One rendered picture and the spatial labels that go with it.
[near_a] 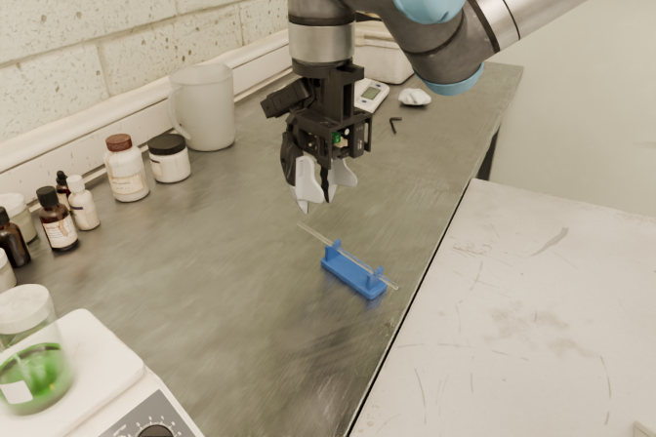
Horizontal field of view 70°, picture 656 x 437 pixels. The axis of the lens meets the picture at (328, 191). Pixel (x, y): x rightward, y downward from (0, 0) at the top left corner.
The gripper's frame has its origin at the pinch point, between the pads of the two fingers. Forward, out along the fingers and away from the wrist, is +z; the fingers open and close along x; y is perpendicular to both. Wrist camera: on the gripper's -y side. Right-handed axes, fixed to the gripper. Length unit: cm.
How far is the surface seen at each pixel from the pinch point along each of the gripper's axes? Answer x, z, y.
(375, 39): 63, -3, -47
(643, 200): 127, 48, 16
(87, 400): -34.6, 0.3, 11.0
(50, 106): -20, -5, -48
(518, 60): 110, 8, -28
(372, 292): -1.1, 8.2, 12.9
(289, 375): -16.6, 9.2, 14.9
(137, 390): -30.8, 2.2, 11.4
